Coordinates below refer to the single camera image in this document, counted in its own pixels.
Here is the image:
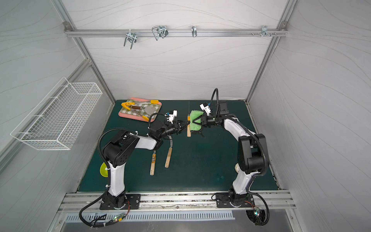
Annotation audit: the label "pink plastic tray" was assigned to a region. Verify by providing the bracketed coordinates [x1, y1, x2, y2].
[118, 97, 163, 123]

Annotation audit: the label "metal hook clamp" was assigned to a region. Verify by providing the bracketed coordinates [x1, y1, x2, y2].
[151, 25, 169, 41]
[124, 31, 137, 49]

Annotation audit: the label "wooden-handled steel spatula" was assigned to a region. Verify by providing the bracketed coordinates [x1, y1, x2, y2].
[128, 105, 156, 116]

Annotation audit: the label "left black cable bundle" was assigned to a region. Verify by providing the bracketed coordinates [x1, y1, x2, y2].
[79, 191, 131, 228]

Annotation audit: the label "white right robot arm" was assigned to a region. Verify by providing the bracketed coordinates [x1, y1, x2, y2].
[188, 104, 270, 195]

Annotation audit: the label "small metal hook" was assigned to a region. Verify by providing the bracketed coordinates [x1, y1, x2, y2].
[191, 26, 197, 38]

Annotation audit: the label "yellow-tipped steel tongs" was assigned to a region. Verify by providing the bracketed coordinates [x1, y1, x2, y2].
[121, 99, 159, 121]

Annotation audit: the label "lime green bowl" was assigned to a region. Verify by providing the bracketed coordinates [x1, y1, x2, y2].
[100, 162, 108, 178]

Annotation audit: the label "small sickle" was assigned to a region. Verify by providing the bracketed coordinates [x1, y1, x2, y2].
[150, 150, 157, 176]
[187, 102, 191, 137]
[165, 135, 173, 168]

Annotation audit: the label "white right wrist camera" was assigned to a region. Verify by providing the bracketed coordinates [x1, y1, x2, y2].
[200, 102, 211, 116]

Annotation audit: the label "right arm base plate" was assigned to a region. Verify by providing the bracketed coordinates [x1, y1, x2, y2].
[211, 192, 255, 208]

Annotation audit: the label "green checkered cloth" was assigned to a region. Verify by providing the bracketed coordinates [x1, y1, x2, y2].
[121, 99, 162, 119]

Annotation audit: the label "left metal hook clamp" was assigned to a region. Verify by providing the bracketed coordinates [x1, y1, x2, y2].
[124, 31, 137, 49]

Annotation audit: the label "black cable bundle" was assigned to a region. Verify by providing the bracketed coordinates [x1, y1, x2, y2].
[245, 191, 271, 226]
[79, 191, 131, 228]

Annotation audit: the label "aluminium top rail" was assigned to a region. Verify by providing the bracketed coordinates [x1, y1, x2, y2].
[65, 28, 288, 38]

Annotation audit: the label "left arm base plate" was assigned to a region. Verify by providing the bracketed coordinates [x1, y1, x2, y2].
[100, 193, 141, 210]

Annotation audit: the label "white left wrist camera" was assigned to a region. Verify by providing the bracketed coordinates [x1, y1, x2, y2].
[165, 110, 178, 124]

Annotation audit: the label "middle metal hook clamp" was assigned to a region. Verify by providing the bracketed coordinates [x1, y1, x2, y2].
[151, 25, 169, 41]

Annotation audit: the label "green and black rag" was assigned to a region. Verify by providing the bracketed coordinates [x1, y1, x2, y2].
[189, 110, 204, 136]

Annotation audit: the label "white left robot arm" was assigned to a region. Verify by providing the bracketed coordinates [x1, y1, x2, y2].
[97, 120, 189, 197]

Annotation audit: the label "right black cable bundle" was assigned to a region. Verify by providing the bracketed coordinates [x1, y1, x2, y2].
[245, 191, 271, 226]

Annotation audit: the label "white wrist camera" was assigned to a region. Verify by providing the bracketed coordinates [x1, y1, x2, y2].
[200, 102, 211, 116]
[165, 110, 178, 124]

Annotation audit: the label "right metal hook bracket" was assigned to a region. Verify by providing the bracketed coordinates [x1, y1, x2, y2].
[251, 26, 277, 37]

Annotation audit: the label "white frosted donut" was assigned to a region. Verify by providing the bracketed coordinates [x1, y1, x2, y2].
[234, 163, 240, 173]

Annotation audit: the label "white wire basket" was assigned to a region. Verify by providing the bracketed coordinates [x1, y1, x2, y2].
[10, 77, 102, 151]

